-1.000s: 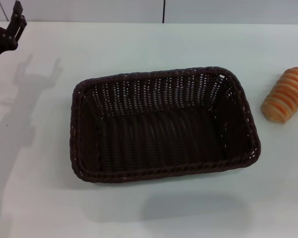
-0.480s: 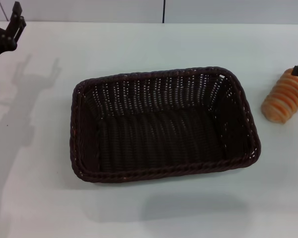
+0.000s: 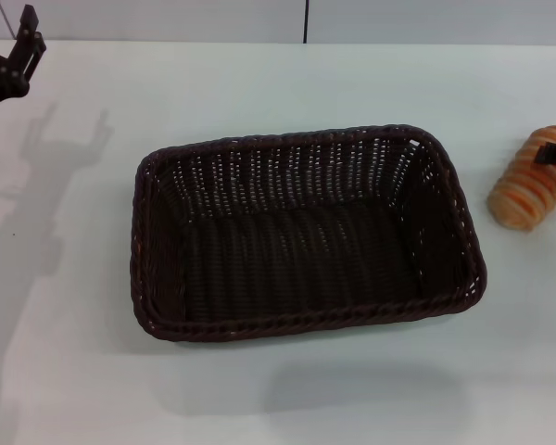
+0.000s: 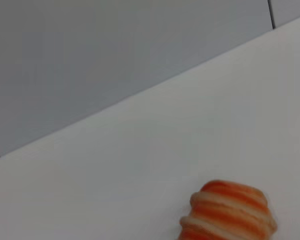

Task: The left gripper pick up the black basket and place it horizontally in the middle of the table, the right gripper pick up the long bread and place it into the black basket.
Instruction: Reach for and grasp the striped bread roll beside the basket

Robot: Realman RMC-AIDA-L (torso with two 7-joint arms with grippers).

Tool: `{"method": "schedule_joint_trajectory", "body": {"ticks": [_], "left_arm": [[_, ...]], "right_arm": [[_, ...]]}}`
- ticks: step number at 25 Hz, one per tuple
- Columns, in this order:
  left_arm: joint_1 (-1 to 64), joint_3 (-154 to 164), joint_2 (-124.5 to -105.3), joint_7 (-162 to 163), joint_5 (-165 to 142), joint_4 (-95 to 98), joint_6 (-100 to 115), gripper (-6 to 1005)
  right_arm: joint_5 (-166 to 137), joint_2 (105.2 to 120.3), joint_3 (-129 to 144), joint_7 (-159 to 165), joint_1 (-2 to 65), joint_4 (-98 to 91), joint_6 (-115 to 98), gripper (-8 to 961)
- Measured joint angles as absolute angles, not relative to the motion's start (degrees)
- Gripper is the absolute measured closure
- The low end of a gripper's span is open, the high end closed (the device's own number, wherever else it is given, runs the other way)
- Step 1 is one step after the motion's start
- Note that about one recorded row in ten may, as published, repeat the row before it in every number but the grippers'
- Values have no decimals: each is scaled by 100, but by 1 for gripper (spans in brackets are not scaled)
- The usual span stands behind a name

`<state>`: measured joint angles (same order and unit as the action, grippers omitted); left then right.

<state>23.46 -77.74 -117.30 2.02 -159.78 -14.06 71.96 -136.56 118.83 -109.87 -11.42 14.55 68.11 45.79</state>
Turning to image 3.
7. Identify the dark brown woven basket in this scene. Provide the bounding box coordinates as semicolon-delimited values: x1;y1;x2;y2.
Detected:
129;122;488;345

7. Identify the orange striped bread roll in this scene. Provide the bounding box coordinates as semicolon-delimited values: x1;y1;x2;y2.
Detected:
486;125;556;232

